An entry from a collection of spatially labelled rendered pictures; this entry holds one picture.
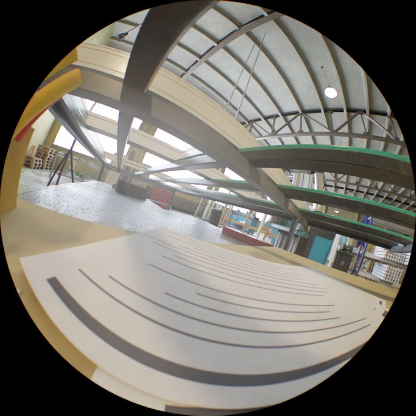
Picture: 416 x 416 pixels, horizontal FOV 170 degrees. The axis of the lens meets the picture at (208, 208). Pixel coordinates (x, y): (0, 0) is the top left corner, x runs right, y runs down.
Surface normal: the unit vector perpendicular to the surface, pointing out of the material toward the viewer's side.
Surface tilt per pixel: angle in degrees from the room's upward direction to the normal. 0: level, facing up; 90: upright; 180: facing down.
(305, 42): 180
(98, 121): 90
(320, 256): 90
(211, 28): 180
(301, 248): 90
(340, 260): 90
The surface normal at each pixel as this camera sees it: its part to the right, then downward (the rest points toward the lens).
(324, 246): -0.74, -0.25
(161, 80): 0.58, 0.19
